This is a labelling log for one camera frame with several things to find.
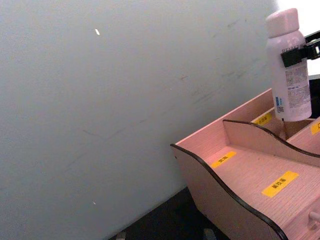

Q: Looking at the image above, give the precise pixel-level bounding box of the black table cloth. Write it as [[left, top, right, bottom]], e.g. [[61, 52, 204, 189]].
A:
[[107, 186, 226, 240]]

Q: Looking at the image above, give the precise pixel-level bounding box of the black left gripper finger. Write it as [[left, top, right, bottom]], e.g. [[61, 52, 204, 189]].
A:
[[280, 30, 320, 68]]

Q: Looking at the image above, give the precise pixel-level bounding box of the white spray bottle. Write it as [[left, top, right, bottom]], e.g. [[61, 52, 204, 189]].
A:
[[264, 7, 313, 123]]

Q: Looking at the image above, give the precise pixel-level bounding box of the pale grey wall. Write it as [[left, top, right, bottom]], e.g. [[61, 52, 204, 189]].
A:
[[0, 0, 320, 240]]

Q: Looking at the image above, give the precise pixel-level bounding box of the light wooden desk organizer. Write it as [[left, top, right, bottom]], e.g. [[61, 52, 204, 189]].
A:
[[170, 87, 320, 240]]

